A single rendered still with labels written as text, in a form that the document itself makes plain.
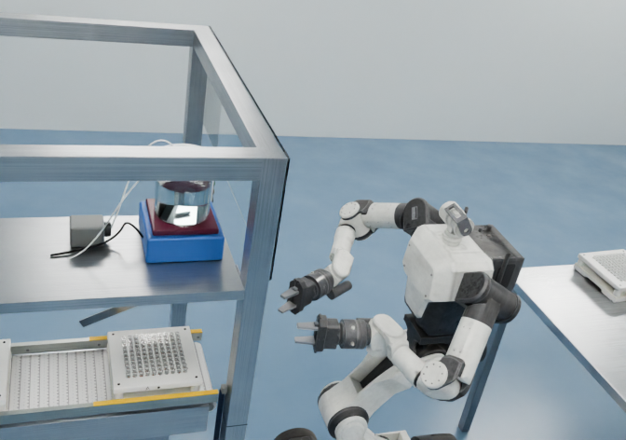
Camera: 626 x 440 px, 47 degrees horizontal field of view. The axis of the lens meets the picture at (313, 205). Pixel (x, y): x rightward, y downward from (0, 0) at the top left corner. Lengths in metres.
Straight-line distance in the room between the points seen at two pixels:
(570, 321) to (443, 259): 0.79
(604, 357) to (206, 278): 1.47
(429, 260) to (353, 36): 3.72
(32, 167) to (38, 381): 0.81
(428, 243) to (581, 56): 4.72
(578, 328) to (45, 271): 1.84
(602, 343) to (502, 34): 3.92
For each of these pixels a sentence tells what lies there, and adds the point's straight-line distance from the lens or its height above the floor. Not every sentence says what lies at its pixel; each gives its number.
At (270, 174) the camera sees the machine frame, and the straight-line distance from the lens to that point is 1.69.
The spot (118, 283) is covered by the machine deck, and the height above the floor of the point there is 1.25.
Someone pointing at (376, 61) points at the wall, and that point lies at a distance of 5.90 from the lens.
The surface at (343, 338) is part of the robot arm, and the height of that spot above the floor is 0.99.
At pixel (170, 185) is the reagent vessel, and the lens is 1.85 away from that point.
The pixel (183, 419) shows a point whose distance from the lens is 2.19.
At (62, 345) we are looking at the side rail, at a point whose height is 0.84.
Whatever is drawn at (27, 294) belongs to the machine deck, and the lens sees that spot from 1.82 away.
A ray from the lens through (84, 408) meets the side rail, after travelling 2.11.
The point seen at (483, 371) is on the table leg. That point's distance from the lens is 3.27.
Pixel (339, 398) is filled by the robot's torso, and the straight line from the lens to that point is 2.51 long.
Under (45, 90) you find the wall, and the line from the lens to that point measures 5.56.
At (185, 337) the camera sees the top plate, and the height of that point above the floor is 0.89.
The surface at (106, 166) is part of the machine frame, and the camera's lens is 1.61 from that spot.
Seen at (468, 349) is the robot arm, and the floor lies 1.12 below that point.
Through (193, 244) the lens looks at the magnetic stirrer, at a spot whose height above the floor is 1.31.
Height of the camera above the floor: 2.33
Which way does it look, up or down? 28 degrees down
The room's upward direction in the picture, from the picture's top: 10 degrees clockwise
